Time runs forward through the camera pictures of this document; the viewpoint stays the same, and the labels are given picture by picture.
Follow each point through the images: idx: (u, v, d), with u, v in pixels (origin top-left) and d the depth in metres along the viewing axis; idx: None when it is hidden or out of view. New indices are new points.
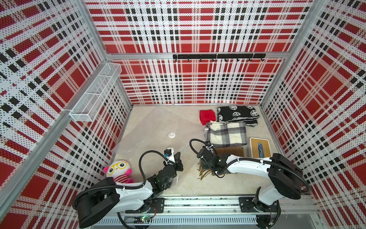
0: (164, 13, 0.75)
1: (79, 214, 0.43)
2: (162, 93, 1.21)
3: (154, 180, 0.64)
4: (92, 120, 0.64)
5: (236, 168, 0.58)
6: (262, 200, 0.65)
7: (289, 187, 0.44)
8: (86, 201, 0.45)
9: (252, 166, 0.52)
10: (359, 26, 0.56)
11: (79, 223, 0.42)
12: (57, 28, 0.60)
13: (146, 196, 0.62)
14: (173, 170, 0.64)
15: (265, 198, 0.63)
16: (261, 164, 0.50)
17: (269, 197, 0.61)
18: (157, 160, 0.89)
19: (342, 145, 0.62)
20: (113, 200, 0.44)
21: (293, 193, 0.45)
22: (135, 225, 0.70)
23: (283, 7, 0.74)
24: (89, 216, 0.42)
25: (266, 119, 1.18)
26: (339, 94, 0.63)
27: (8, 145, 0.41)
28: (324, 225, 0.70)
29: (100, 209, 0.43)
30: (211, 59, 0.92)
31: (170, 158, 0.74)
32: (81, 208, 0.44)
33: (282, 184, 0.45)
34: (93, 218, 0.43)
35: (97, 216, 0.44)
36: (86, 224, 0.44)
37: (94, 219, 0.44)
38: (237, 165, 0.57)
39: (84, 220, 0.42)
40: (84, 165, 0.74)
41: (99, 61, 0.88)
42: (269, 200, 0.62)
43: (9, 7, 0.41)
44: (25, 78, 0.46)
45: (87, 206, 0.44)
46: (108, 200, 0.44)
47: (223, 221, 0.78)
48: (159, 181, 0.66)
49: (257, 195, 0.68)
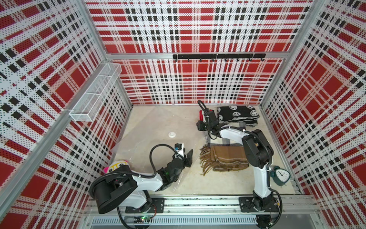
0: (164, 13, 0.75)
1: (97, 202, 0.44)
2: (162, 93, 1.21)
3: (162, 173, 0.65)
4: (92, 120, 0.64)
5: (226, 135, 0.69)
6: (257, 192, 0.68)
7: (253, 155, 0.56)
8: (101, 189, 0.45)
9: (236, 132, 0.64)
10: (359, 25, 0.56)
11: (98, 209, 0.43)
12: (57, 28, 0.60)
13: (156, 188, 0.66)
14: (181, 162, 0.65)
15: (259, 188, 0.66)
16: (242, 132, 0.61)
17: (259, 186, 0.65)
18: (158, 159, 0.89)
19: (342, 145, 0.62)
20: (133, 185, 0.45)
21: (255, 160, 0.56)
22: (135, 226, 0.70)
23: (284, 8, 0.74)
24: (107, 202, 0.42)
25: (266, 119, 1.18)
26: (339, 94, 0.63)
27: (8, 145, 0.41)
28: (324, 225, 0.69)
29: (119, 194, 0.43)
30: (211, 59, 0.92)
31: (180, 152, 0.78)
32: (99, 194, 0.44)
33: (249, 150, 0.57)
34: (111, 203, 0.44)
35: (115, 202, 0.45)
36: (105, 210, 0.44)
37: (112, 205, 0.45)
38: (225, 130, 0.71)
39: (102, 206, 0.42)
40: (84, 165, 0.74)
41: (99, 61, 0.88)
42: (261, 192, 0.65)
43: (9, 7, 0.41)
44: (25, 78, 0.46)
45: (103, 193, 0.44)
46: (126, 186, 0.45)
47: (223, 221, 0.78)
48: (167, 174, 0.68)
49: (255, 189, 0.69)
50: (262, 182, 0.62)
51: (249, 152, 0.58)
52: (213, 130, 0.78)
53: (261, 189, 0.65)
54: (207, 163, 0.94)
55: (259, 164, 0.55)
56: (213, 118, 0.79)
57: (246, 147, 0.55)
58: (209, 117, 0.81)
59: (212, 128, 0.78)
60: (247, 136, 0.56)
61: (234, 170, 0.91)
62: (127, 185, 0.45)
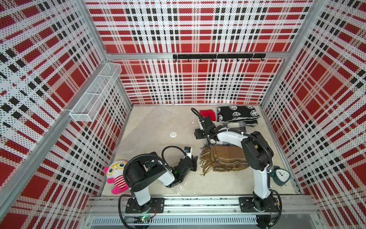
0: (164, 13, 0.75)
1: (132, 179, 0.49)
2: (162, 93, 1.21)
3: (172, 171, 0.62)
4: (92, 120, 0.64)
5: (224, 138, 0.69)
6: (258, 193, 0.68)
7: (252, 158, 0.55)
8: (135, 169, 0.48)
9: (234, 136, 0.63)
10: (359, 26, 0.56)
11: (132, 186, 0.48)
12: (57, 28, 0.60)
13: (168, 181, 0.65)
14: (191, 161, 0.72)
15: (259, 190, 0.65)
16: (241, 135, 0.59)
17: (260, 187, 0.64)
18: (171, 161, 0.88)
19: (342, 145, 0.62)
20: (163, 169, 0.50)
21: (255, 163, 0.55)
22: (135, 226, 0.70)
23: (284, 8, 0.74)
24: (141, 180, 0.46)
25: (266, 119, 1.18)
26: (338, 94, 0.64)
27: (8, 145, 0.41)
28: (324, 225, 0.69)
29: (152, 175, 0.48)
30: (211, 59, 0.92)
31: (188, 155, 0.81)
32: (133, 173, 0.48)
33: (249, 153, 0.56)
34: (143, 183, 0.47)
35: (147, 182, 0.49)
36: (137, 188, 0.47)
37: (143, 184, 0.48)
38: (224, 134, 0.70)
39: (137, 183, 0.46)
40: (84, 165, 0.74)
41: (99, 61, 0.88)
42: (262, 192, 0.64)
43: (9, 7, 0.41)
44: (25, 78, 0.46)
45: (136, 173, 0.48)
46: (158, 168, 0.50)
47: (223, 221, 0.78)
48: (177, 172, 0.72)
49: (255, 190, 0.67)
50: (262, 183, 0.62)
51: (249, 154, 0.57)
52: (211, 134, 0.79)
53: (261, 189, 0.64)
54: (207, 163, 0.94)
55: (260, 166, 0.54)
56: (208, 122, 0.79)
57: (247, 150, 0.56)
58: (205, 121, 0.81)
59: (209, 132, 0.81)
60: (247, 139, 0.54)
61: (234, 171, 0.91)
62: (157, 168, 0.50)
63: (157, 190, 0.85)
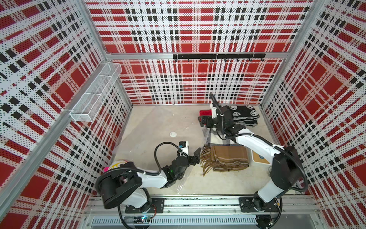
0: (164, 13, 0.75)
1: (104, 197, 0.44)
2: (162, 93, 1.21)
3: (167, 171, 0.64)
4: (92, 120, 0.64)
5: (247, 143, 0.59)
6: (261, 196, 0.66)
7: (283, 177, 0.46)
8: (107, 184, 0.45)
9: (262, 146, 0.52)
10: (359, 26, 0.56)
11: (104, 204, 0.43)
12: (57, 28, 0.60)
13: (160, 184, 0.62)
14: (185, 160, 0.65)
15: (265, 194, 0.63)
16: (271, 147, 0.50)
17: (267, 193, 0.62)
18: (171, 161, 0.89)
19: (342, 145, 0.62)
20: (137, 182, 0.45)
21: (284, 183, 0.47)
22: (135, 226, 0.70)
23: (284, 8, 0.74)
24: (113, 198, 0.43)
25: (266, 119, 1.18)
26: (338, 94, 0.64)
27: (8, 145, 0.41)
28: (324, 225, 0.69)
29: (124, 191, 0.44)
30: (211, 59, 0.92)
31: (184, 150, 0.79)
32: (104, 190, 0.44)
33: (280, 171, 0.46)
34: (116, 200, 0.44)
35: (121, 198, 0.45)
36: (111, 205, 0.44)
37: (118, 201, 0.45)
38: (247, 139, 0.58)
39: (107, 202, 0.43)
40: (84, 165, 0.74)
41: (99, 61, 0.88)
42: (267, 197, 0.63)
43: (9, 7, 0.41)
44: (25, 78, 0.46)
45: (108, 189, 0.45)
46: (131, 182, 0.45)
47: (223, 221, 0.78)
48: (172, 171, 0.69)
49: (258, 191, 0.67)
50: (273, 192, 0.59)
51: (278, 172, 0.48)
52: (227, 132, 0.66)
53: (268, 195, 0.62)
54: (207, 163, 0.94)
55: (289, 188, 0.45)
56: (228, 116, 0.66)
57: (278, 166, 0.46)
58: (223, 115, 0.67)
59: (226, 130, 0.66)
60: (279, 154, 0.46)
61: (234, 171, 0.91)
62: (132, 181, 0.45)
63: (157, 190, 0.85)
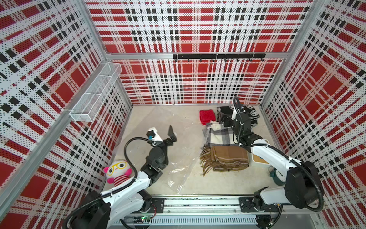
0: (164, 13, 0.75)
1: None
2: (162, 93, 1.21)
3: (147, 167, 0.62)
4: (92, 120, 0.64)
5: (261, 153, 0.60)
6: (262, 197, 0.66)
7: (299, 194, 0.44)
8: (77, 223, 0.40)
9: (277, 158, 0.51)
10: (359, 26, 0.56)
11: None
12: (57, 28, 0.60)
13: (145, 186, 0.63)
14: (160, 150, 0.59)
15: (267, 197, 0.63)
16: (287, 160, 0.48)
17: (270, 197, 0.61)
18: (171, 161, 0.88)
19: (342, 145, 0.62)
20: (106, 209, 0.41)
21: (300, 200, 0.44)
22: (135, 225, 0.70)
23: (284, 8, 0.74)
24: None
25: (266, 119, 1.18)
26: (338, 94, 0.64)
27: (8, 145, 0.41)
28: (324, 225, 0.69)
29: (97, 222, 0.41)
30: (211, 59, 0.92)
31: (156, 139, 0.71)
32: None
33: (295, 187, 0.44)
34: None
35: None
36: None
37: None
38: (262, 150, 0.57)
39: None
40: (84, 165, 0.74)
41: (99, 61, 0.88)
42: (269, 201, 0.63)
43: (9, 7, 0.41)
44: (25, 78, 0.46)
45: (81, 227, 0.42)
46: (99, 212, 0.42)
47: (223, 221, 0.78)
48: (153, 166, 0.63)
49: (261, 191, 0.66)
50: (276, 199, 0.58)
51: (294, 188, 0.45)
52: (242, 140, 0.65)
53: (269, 199, 0.62)
54: (207, 163, 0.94)
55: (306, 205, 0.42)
56: (247, 125, 0.63)
57: (291, 181, 0.45)
58: (243, 123, 0.65)
59: (241, 139, 0.65)
60: (295, 169, 0.44)
61: (234, 171, 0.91)
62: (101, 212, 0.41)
63: (157, 190, 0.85)
